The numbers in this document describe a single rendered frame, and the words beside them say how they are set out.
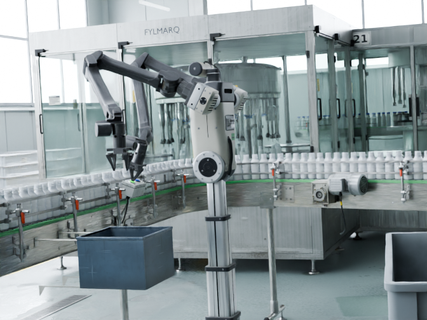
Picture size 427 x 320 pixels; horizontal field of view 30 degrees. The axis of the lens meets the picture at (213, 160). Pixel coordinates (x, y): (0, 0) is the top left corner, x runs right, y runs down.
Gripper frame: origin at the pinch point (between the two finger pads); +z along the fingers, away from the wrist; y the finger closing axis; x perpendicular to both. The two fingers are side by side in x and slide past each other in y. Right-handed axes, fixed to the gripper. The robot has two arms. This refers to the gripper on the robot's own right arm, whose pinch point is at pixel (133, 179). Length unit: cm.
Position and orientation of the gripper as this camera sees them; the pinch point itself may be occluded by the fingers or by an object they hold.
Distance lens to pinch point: 418.2
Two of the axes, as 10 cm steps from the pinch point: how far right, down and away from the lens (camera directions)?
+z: -2.7, 9.5, 1.6
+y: -3.4, 0.6, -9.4
